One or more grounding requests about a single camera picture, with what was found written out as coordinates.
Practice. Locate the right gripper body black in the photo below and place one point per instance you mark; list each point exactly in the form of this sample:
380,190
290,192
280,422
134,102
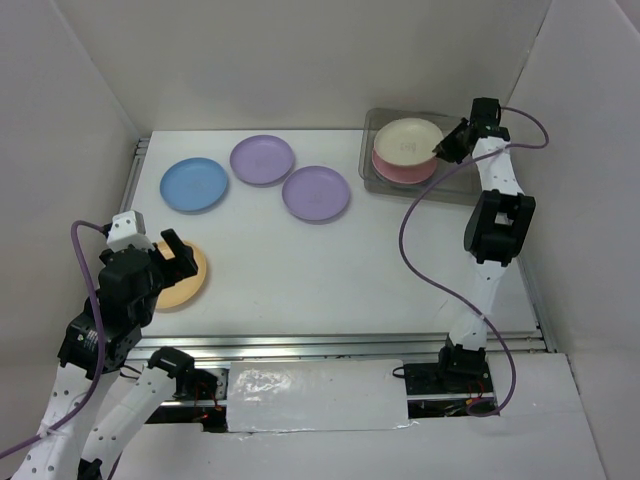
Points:
470,126

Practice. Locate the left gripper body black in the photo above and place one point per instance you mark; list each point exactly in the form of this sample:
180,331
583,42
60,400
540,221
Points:
146,311

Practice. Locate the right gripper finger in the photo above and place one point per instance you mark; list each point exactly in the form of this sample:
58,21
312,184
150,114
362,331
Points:
453,143
451,155

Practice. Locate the cream plate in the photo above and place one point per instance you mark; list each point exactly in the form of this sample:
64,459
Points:
407,142

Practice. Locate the pink plate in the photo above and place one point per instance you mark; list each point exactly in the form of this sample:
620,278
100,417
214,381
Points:
404,175

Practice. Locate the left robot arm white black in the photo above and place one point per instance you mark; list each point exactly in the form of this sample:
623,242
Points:
72,442

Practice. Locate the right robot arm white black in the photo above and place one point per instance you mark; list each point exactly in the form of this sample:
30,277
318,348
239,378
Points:
493,237

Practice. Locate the orange plate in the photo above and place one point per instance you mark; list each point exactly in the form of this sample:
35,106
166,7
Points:
187,289

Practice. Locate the blue plate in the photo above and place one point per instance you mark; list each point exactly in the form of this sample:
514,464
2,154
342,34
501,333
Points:
193,185

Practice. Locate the purple plate rear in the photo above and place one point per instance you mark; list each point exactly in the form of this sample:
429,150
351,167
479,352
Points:
262,160

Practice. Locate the purple plate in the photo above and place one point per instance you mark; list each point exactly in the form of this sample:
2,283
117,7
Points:
316,193
262,160

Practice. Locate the purple plate front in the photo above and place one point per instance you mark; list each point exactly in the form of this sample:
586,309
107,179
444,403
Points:
316,193

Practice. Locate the white foil cover panel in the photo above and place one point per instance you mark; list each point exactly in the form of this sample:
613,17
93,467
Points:
337,395

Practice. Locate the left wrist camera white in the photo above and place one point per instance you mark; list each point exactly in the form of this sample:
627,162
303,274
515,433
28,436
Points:
128,229

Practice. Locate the aluminium frame rail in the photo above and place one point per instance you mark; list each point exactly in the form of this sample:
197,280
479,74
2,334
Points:
383,278

